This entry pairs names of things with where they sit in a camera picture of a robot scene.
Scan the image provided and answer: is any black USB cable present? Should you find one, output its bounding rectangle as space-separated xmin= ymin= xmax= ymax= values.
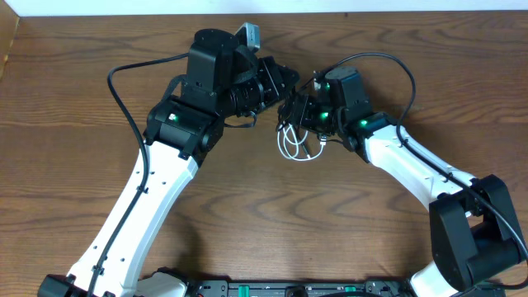
xmin=275 ymin=119 xmax=313 ymax=161

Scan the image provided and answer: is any white USB cable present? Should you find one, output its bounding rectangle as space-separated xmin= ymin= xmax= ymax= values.
xmin=276 ymin=121 xmax=328 ymax=163

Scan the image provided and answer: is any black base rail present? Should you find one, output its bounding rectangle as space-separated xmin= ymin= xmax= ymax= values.
xmin=135 ymin=267 xmax=507 ymax=297

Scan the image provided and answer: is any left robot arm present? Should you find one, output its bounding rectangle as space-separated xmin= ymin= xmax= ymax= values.
xmin=38 ymin=23 xmax=299 ymax=297

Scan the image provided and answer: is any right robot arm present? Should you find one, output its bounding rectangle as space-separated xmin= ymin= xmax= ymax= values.
xmin=278 ymin=67 xmax=527 ymax=296

